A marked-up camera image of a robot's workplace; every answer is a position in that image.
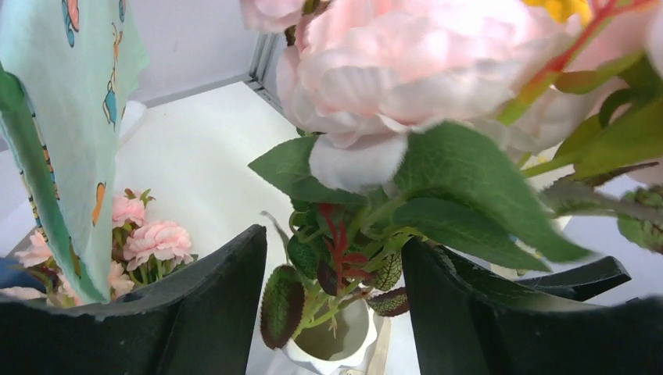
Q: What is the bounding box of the cream ribbon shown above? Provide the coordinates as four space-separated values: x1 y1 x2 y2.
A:
343 316 392 375

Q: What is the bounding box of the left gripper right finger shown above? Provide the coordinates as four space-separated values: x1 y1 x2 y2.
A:
402 239 662 374

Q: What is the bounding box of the pink flower bunch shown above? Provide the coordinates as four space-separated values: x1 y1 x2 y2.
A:
1 188 198 309

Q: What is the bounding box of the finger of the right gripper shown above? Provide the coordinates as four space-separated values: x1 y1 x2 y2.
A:
518 256 632 302

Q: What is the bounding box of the white ribbed vase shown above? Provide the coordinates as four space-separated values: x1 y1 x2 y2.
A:
282 300 378 375

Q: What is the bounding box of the blue wrapping paper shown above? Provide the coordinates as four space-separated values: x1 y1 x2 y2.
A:
0 257 45 292

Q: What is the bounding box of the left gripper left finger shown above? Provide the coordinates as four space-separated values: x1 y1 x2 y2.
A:
1 225 267 374

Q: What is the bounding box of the separated pink rose stem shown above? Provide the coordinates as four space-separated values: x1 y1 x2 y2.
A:
240 1 662 349

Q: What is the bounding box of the green printed cloth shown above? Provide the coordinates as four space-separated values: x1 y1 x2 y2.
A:
1 0 148 303

